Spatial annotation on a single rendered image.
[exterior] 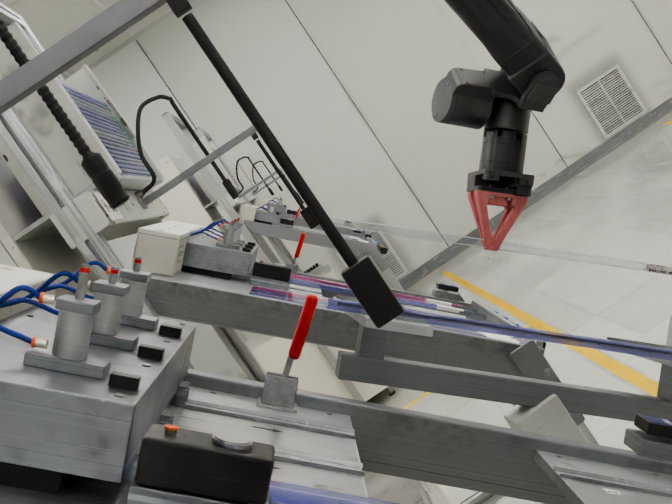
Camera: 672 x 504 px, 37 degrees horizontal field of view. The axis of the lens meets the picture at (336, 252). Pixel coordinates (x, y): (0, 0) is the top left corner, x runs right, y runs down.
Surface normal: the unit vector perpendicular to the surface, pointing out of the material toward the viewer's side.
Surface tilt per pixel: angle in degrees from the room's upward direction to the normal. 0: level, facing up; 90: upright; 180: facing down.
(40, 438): 90
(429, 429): 90
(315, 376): 90
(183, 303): 90
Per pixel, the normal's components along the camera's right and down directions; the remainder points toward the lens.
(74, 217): 0.04, 0.06
